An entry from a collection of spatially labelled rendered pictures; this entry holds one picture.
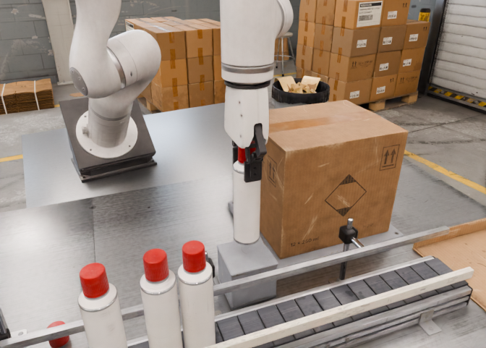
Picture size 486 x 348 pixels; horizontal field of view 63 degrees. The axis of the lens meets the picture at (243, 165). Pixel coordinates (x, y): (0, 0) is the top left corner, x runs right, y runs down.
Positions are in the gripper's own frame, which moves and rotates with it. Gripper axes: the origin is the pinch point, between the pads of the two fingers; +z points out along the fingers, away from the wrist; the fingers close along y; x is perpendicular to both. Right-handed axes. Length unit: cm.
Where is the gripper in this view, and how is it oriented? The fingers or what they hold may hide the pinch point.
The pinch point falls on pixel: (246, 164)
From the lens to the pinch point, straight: 72.2
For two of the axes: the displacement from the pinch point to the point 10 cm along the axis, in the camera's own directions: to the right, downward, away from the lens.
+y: 3.4, 4.3, -8.4
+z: 0.0, 8.9, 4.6
